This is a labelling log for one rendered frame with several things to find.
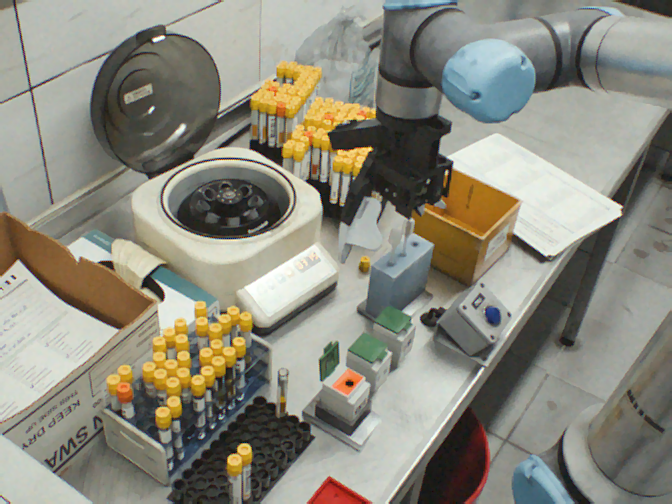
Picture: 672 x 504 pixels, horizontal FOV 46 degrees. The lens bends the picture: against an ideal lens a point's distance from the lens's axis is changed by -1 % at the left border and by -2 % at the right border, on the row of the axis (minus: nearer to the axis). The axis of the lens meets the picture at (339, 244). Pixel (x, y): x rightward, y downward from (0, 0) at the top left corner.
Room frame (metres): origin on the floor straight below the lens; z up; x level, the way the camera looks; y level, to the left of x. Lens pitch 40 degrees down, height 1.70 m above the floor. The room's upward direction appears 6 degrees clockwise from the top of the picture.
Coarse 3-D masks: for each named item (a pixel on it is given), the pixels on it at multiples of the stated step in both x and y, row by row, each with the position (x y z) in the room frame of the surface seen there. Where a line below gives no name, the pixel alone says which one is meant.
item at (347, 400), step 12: (336, 372) 0.66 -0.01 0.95; (348, 372) 0.66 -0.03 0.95; (324, 384) 0.64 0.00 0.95; (336, 384) 0.64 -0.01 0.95; (348, 384) 0.65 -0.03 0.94; (360, 384) 0.64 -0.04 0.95; (324, 396) 0.64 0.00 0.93; (336, 396) 0.63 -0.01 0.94; (348, 396) 0.62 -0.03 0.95; (360, 396) 0.63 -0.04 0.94; (336, 408) 0.63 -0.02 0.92; (348, 408) 0.62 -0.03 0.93; (360, 408) 0.63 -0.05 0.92; (348, 420) 0.62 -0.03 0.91
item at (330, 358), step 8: (328, 344) 0.66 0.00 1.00; (336, 344) 0.67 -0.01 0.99; (328, 352) 0.66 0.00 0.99; (336, 352) 0.67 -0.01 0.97; (320, 360) 0.64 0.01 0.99; (328, 360) 0.66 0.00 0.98; (336, 360) 0.67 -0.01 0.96; (320, 368) 0.64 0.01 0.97; (328, 368) 0.66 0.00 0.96; (320, 376) 0.64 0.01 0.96; (328, 376) 0.65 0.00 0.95
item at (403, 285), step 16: (416, 240) 0.90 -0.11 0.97; (384, 256) 0.86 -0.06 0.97; (400, 256) 0.86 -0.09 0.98; (416, 256) 0.87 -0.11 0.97; (384, 272) 0.83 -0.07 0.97; (400, 272) 0.83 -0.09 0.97; (416, 272) 0.87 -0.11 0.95; (368, 288) 0.84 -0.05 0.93; (384, 288) 0.82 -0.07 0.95; (400, 288) 0.84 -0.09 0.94; (416, 288) 0.87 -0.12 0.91; (368, 304) 0.84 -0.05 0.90; (384, 304) 0.82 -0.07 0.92; (400, 304) 0.84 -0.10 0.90; (416, 304) 0.86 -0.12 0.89
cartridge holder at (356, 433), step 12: (312, 408) 0.65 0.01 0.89; (324, 408) 0.63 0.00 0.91; (312, 420) 0.64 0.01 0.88; (324, 420) 0.63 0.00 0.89; (336, 420) 0.62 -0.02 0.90; (360, 420) 0.63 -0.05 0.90; (372, 420) 0.64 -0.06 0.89; (336, 432) 0.62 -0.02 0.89; (348, 432) 0.61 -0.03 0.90; (360, 432) 0.62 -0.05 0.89; (372, 432) 0.62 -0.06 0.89; (360, 444) 0.60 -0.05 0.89
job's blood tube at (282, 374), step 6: (282, 372) 0.63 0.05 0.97; (288, 372) 0.63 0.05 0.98; (282, 378) 0.62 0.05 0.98; (282, 384) 0.62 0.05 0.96; (282, 390) 0.62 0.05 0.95; (276, 396) 0.63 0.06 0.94; (282, 396) 0.62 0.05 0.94; (276, 402) 0.62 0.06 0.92; (282, 402) 0.62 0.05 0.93; (276, 408) 0.62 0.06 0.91; (282, 408) 0.62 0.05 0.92; (276, 414) 0.62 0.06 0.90; (282, 414) 0.62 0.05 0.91
